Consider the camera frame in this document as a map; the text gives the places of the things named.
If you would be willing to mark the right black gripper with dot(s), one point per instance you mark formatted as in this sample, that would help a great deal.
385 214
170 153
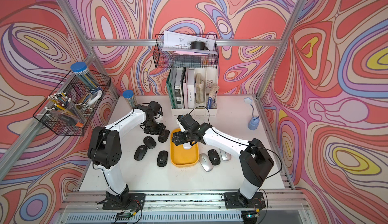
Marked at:
178 138

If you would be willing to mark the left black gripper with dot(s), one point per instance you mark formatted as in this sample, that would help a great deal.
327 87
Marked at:
160 129

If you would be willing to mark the yellow storage tray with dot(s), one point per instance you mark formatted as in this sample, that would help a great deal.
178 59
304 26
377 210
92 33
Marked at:
181 157

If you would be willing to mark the black mouse with flower sticker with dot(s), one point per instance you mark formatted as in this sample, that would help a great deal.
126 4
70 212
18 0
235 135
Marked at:
214 157

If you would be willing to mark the silver mouse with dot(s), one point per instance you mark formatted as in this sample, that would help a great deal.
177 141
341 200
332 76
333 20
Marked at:
205 162
224 155

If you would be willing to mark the white mouse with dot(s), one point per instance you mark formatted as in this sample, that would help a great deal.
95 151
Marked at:
187 146

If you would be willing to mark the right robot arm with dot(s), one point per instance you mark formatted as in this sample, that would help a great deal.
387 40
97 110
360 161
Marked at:
255 161

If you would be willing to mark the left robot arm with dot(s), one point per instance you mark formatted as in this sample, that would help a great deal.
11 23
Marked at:
105 145

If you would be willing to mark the blue lid tube on table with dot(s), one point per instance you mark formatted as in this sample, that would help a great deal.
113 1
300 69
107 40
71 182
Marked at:
129 96

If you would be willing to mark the green folder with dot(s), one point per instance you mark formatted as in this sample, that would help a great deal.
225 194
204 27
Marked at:
170 90

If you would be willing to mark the white file organizer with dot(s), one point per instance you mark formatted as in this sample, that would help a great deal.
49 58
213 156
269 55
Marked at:
206 80

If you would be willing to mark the white book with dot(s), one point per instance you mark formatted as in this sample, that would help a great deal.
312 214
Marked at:
191 88

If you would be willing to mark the small blue desk lamp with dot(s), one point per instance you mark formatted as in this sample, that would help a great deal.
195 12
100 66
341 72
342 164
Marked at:
255 120

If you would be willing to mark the white papers in basket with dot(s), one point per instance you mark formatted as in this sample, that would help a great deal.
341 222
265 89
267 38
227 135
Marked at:
173 41

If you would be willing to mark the black tape roll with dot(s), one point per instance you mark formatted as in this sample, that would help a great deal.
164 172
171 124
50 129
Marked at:
198 45

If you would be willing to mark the blue lid tube in basket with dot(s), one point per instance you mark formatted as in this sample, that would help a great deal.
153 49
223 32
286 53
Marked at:
84 74

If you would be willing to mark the clear pen holder cup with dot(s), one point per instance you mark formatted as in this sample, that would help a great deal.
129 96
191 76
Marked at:
64 109

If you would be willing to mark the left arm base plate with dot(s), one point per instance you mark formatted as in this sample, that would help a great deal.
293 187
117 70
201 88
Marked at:
127 201

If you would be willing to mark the black wire basket back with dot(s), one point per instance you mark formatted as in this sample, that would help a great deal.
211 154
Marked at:
170 59

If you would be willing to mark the black wire basket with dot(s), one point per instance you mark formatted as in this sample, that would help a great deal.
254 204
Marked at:
78 92
170 59

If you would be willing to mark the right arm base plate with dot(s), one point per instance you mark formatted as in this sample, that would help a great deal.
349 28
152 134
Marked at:
235 200

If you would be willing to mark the black wire basket left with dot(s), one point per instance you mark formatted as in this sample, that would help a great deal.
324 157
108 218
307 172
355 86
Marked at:
78 92

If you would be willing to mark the aluminium front rail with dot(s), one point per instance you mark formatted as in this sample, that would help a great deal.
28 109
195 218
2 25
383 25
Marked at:
187 207

